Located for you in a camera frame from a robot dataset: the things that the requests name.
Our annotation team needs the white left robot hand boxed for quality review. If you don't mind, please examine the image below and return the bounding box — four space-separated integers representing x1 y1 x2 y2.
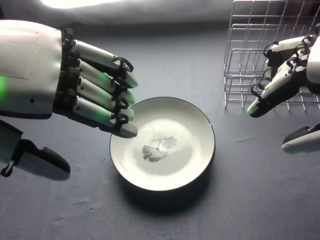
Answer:
0 19 140 181

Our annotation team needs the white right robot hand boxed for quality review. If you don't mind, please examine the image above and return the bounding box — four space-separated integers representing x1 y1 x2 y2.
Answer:
246 34 320 154

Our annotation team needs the white dark-rimmed ginkgo plate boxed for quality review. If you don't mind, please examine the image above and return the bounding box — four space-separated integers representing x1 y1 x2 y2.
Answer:
109 96 217 194

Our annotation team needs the white backdrop sheet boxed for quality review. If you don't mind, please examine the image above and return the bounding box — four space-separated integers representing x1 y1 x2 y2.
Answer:
0 0 320 33

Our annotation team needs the grey table cloth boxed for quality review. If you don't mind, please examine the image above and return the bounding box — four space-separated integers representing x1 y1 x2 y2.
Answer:
0 21 320 240

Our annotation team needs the silver wire dish rack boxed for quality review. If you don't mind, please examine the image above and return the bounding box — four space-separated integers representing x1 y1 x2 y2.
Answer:
223 0 320 111

